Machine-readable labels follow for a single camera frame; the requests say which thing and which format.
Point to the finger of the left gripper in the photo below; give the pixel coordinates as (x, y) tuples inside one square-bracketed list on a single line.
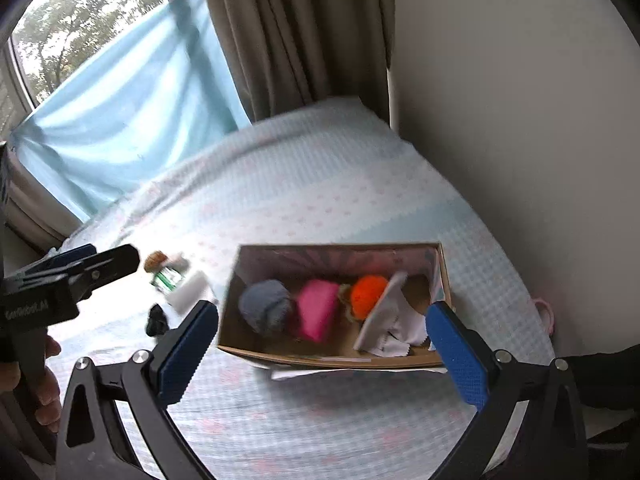
[(91, 273), (60, 259)]

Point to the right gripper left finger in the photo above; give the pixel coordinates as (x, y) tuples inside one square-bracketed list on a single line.
[(177, 356)]

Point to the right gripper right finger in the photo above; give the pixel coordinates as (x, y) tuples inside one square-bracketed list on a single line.
[(463, 352)]

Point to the brown bear plush sock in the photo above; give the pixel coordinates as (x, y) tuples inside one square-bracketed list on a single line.
[(158, 260)]

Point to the black sock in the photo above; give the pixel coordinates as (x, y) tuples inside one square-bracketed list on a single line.
[(157, 323)]

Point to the green wet wipes pack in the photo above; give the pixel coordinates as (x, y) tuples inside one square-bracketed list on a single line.
[(167, 279)]

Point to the white paper towel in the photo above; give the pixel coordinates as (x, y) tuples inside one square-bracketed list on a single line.
[(189, 292)]

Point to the pink soft pouch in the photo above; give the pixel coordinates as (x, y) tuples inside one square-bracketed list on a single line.
[(316, 305)]

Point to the person's left hand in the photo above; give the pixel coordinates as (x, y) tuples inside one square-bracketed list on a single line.
[(47, 392)]

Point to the white cloth in box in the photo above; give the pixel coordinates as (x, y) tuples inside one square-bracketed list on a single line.
[(393, 327)]

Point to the pink object beside bed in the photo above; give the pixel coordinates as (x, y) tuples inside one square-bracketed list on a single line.
[(546, 315)]

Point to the grey yarn ball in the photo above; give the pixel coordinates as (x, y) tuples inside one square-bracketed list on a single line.
[(266, 307)]

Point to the cardboard box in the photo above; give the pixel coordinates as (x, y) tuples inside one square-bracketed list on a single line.
[(296, 265)]

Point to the orange plush toy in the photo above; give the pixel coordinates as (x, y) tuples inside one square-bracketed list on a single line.
[(361, 297)]

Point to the light blue sheer curtain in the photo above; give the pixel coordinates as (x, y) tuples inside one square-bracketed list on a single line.
[(155, 96)]

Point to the light blue patterned bedspread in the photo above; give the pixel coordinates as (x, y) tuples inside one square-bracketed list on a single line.
[(331, 173)]

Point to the window with trees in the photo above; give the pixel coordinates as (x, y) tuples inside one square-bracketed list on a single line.
[(55, 37)]

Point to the beige drape curtain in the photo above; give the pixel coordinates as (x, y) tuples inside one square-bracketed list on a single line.
[(287, 54)]

